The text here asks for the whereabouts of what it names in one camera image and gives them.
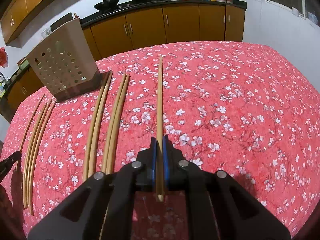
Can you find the yellow detergent bottle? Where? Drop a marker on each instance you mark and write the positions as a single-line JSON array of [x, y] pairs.
[[3, 85]]

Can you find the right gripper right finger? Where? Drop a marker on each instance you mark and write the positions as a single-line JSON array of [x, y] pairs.
[[217, 206]]

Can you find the red plastic bag hanging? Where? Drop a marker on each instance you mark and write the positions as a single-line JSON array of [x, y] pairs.
[[3, 58]]

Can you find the wooden chopstick seven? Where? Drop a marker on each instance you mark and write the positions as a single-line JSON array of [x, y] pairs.
[[110, 127]]

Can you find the wooden chopstick nine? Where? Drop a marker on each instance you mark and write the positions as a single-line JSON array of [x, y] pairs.
[[159, 135]]

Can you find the wooden chopstick six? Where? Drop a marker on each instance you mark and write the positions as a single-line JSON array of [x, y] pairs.
[[93, 154]]

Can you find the wooden chopstick one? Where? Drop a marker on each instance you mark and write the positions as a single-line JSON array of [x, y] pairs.
[[27, 129]]

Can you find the dark cutting board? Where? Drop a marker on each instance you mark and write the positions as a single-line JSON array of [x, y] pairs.
[[68, 17]]

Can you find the wooden chopstick four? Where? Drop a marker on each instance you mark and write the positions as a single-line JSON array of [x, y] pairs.
[[36, 152]]

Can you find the wooden chopstick eight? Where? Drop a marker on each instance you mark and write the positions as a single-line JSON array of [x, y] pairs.
[[115, 131]]

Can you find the beige perforated utensil holder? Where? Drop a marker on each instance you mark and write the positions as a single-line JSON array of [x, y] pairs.
[[62, 62]]

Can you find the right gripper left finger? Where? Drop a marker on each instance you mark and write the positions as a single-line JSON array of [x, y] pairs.
[[102, 206]]

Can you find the wooden lower kitchen cabinets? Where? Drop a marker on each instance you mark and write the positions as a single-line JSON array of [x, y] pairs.
[[138, 26]]

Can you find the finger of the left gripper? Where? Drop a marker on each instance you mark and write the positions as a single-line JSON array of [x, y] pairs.
[[7, 164]]

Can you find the wooden chopstick five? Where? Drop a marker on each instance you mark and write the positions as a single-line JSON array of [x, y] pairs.
[[91, 128]]

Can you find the wooden upper cabinets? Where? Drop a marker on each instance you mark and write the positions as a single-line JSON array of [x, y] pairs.
[[17, 14]]

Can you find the black wok left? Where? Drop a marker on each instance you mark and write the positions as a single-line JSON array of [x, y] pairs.
[[105, 5]]

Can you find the red floral tablecloth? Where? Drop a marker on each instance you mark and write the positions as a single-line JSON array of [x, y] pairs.
[[231, 106]]

